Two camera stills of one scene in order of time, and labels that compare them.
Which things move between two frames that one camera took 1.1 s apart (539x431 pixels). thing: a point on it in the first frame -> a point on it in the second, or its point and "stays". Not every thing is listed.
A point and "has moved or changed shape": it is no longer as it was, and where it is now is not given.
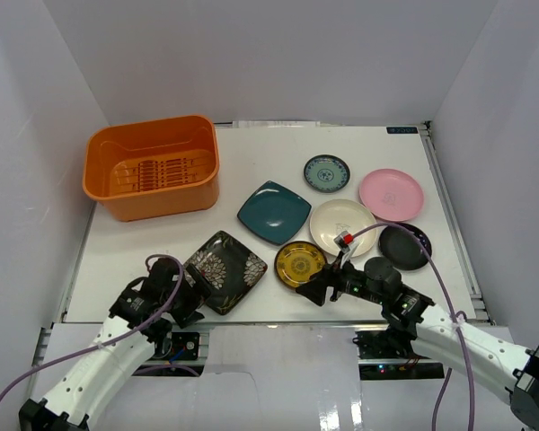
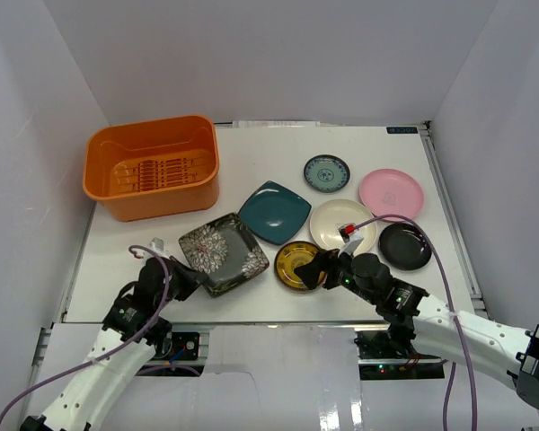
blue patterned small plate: x=327 y=173 stays
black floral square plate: x=229 y=269 has moved or changed shape
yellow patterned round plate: x=296 y=261 stays
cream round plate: x=347 y=216 stays
